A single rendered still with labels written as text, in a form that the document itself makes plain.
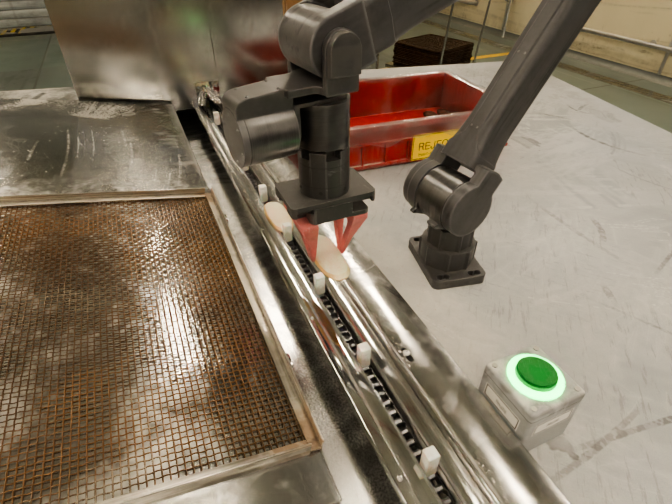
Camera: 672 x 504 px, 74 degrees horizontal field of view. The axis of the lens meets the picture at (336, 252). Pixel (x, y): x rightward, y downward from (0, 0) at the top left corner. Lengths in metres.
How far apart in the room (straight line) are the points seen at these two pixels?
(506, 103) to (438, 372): 0.35
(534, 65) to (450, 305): 0.33
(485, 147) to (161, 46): 0.86
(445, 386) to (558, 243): 0.42
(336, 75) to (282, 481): 0.35
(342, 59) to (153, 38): 0.86
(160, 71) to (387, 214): 0.70
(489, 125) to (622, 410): 0.37
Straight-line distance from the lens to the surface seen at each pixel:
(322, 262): 0.55
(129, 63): 1.25
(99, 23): 1.23
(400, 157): 1.03
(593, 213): 0.97
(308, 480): 0.42
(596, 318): 0.73
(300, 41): 0.43
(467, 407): 0.51
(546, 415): 0.50
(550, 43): 0.66
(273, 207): 0.79
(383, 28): 0.46
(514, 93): 0.64
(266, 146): 0.43
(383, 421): 0.50
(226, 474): 0.41
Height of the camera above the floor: 1.27
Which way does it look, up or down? 37 degrees down
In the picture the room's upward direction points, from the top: straight up
